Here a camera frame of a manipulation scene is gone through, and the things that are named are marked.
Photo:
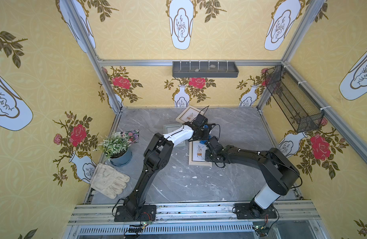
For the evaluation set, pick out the floral patterned box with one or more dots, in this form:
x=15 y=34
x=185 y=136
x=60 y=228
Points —
x=132 y=135

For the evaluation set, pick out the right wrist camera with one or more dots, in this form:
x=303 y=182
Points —
x=213 y=145

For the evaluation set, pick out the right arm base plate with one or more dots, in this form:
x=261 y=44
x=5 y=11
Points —
x=253 y=211

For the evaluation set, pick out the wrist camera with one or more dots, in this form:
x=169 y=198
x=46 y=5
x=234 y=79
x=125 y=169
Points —
x=213 y=145
x=200 y=121

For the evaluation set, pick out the blue microfiber cloth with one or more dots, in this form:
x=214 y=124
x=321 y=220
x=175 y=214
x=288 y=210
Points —
x=205 y=140

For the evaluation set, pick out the beige work glove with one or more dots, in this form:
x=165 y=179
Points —
x=108 y=181

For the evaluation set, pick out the potted green plant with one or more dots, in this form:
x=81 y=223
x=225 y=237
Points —
x=116 y=148

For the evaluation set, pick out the beige picture frame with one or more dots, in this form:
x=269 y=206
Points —
x=189 y=114
x=197 y=152

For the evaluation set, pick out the grey wall shelf tray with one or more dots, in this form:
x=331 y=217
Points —
x=204 y=69

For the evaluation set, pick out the grey-green picture frame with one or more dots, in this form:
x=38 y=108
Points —
x=168 y=128

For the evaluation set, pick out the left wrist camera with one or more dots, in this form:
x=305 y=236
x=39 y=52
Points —
x=200 y=121

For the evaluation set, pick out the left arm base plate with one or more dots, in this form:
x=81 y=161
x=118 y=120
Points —
x=145 y=213

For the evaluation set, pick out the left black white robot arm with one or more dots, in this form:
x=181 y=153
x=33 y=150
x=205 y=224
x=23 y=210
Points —
x=157 y=156

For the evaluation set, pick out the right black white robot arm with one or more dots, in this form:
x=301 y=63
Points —
x=279 y=173

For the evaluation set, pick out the black wire mesh basket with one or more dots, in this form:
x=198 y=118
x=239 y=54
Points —
x=298 y=107

